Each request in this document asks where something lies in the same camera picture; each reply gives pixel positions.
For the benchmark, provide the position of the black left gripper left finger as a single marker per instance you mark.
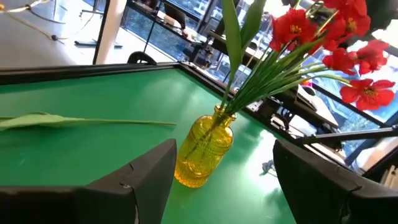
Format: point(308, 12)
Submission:
point(124, 199)

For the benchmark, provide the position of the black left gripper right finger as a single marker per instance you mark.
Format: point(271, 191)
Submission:
point(326, 196)

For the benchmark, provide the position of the red artificial flower bunch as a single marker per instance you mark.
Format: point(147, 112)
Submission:
point(292, 28)

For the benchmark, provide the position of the yellow glass vase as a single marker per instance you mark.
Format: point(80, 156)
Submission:
point(202, 149)

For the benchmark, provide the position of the green table mat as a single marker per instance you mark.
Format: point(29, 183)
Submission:
point(93, 149)

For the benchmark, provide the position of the white pillar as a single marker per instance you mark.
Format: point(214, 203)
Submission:
point(109, 31)

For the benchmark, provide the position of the thin black tripod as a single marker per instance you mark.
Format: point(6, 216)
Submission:
point(151, 31)

